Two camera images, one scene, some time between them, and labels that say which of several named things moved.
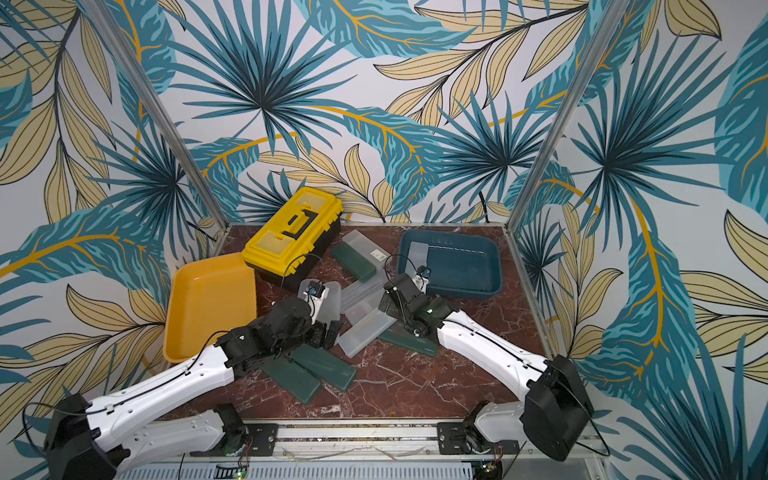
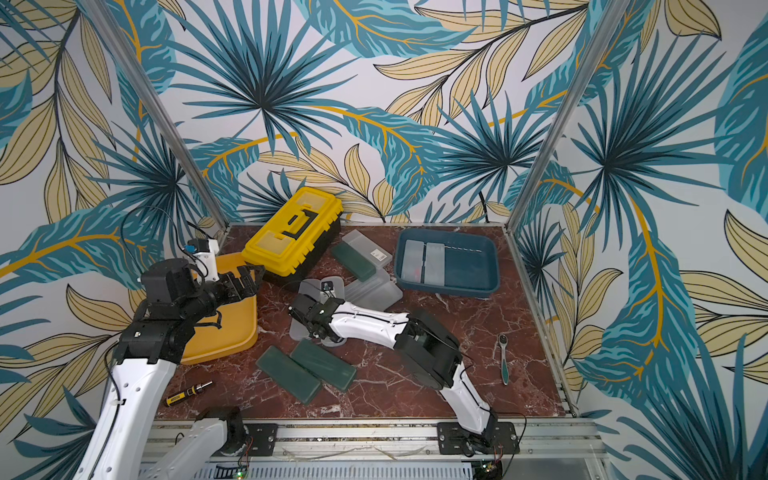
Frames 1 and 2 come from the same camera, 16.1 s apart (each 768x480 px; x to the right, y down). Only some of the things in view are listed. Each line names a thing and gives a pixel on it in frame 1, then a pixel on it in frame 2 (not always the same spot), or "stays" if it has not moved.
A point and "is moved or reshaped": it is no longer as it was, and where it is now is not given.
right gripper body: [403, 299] -> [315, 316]
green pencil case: [325, 365] stays
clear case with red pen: [417, 257] stays
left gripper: [319, 337] -> [249, 287]
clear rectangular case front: [361, 308] is moved or reshaped
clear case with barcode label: [370, 250] stays
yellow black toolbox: [294, 238] stays
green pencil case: [292, 377] stays
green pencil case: [358, 265] stays
